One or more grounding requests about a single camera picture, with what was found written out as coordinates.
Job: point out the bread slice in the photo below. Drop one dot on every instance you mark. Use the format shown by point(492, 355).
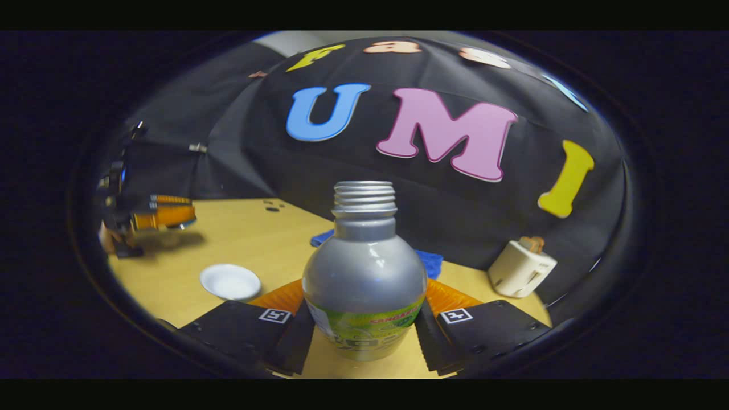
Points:
point(532, 245)

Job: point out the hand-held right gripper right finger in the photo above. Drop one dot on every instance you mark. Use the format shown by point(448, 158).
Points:
point(433, 341)

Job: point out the blue folded towel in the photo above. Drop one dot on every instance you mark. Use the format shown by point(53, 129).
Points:
point(431, 265)

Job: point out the silver water bottle green label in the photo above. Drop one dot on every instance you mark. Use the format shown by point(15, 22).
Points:
point(364, 267)

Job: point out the teal teacup white inside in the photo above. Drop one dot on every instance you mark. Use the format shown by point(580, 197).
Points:
point(230, 282)

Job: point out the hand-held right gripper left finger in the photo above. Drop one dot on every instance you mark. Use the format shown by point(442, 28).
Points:
point(296, 344)

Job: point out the silver metal clip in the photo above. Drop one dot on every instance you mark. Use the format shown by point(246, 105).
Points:
point(198, 147)

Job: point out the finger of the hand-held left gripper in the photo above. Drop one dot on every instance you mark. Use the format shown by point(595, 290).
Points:
point(168, 216)
point(171, 200)

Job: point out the white toaster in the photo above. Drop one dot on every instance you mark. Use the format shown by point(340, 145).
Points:
point(521, 270)

